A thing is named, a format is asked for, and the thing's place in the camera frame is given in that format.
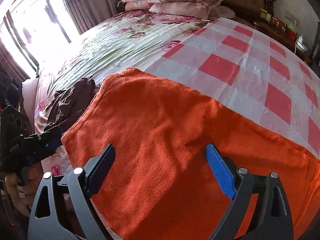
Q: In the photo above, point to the wall power socket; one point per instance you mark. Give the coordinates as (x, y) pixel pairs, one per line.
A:
(292, 18)

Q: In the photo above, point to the floral bed sheet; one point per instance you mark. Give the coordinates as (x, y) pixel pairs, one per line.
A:
(129, 39)

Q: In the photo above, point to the white round device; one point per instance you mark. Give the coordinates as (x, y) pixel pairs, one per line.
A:
(300, 45)

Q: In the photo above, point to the pink checkered table cover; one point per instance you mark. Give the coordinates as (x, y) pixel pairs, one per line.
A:
(250, 73)

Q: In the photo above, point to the wooden nightstand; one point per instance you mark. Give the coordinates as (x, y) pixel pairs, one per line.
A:
(279, 35)

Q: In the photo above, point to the pink curtain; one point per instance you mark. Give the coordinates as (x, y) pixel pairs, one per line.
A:
(86, 14)

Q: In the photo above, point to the red box on nightstand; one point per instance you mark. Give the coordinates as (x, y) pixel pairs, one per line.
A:
(291, 34)

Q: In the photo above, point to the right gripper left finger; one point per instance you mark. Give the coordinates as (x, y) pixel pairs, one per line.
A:
(48, 218)

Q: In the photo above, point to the left hand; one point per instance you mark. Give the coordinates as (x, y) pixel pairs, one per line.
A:
(29, 189)

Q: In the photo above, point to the orange pants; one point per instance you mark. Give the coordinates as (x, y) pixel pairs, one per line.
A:
(160, 185)

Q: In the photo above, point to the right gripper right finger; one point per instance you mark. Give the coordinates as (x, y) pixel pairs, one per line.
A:
(271, 217)

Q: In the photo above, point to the brown folded pants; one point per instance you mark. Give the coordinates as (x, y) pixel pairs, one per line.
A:
(68, 105)

